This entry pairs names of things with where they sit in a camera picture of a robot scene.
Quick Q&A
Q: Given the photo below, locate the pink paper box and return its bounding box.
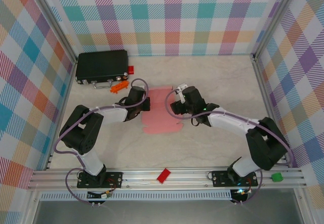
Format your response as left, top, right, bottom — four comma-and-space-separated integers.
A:
140, 84, 184, 135

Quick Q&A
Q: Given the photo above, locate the orange plastic toy piece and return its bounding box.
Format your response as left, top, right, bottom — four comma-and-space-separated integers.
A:
109, 80, 130, 94

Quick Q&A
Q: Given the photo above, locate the black carrying case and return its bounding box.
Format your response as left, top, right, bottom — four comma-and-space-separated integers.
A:
75, 50, 130, 89

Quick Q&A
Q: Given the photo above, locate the flat red block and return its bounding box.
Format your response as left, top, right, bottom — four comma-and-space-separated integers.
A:
156, 168, 171, 184

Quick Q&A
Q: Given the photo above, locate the small electronics board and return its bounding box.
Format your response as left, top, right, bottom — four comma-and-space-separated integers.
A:
87, 190, 113, 201
231, 187, 253, 202

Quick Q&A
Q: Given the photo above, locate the grey metal panel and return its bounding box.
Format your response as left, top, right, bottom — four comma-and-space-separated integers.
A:
32, 200, 304, 224

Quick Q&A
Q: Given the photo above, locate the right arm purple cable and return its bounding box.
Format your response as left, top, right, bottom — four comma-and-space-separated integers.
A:
165, 88, 294, 206

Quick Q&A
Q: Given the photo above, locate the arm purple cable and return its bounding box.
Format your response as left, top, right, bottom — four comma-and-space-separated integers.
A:
54, 78, 150, 206
165, 88, 294, 206

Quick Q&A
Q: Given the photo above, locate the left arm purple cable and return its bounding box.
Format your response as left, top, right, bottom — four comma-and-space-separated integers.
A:
54, 78, 150, 206

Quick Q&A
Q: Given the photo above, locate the wide aluminium base rail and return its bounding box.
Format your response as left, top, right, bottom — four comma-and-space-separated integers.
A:
27, 167, 307, 191

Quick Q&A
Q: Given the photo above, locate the aluminium table edge rail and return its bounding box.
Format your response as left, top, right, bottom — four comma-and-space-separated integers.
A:
44, 58, 78, 171
252, 54, 292, 168

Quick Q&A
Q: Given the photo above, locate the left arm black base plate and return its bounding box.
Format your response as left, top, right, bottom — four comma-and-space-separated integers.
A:
77, 171, 124, 189

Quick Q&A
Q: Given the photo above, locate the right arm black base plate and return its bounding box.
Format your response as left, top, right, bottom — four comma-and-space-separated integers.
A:
211, 169, 259, 187

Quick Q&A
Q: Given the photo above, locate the white slotted cable duct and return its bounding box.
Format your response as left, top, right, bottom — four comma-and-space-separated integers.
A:
40, 190, 232, 201

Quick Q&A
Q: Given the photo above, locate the aluminium frame post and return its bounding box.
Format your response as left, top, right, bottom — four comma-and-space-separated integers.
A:
29, 0, 78, 65
252, 0, 302, 59

